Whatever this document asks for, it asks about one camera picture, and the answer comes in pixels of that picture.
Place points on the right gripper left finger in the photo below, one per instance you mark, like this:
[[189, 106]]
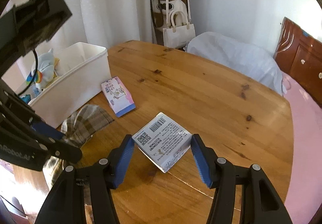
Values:
[[65, 202]]

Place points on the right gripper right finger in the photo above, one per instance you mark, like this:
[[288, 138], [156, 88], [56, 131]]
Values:
[[260, 202]]

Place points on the grey plaid fabric bow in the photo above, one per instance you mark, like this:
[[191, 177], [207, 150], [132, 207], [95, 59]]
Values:
[[77, 130]]

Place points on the blue rainbow pony plush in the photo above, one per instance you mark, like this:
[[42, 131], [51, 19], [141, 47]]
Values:
[[44, 73]]

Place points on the pink tissue pack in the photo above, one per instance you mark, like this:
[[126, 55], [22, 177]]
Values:
[[118, 96]]

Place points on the white printed small box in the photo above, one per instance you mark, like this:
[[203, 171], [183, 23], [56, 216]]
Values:
[[163, 141]]

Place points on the pink bed blanket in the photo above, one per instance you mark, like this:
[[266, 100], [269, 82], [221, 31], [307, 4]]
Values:
[[304, 194]]

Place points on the white plastic storage bin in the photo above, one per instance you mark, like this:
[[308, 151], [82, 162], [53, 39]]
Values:
[[81, 70]]

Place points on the grey white pillow bundle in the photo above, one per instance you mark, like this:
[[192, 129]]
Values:
[[248, 59]]

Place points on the brown wooden headboard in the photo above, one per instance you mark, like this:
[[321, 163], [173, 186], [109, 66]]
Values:
[[298, 54]]

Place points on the white handbag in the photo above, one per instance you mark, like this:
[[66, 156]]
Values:
[[178, 36]]

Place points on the white cartoon tote bag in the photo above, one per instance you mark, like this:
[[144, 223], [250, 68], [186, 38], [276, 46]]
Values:
[[163, 9]]

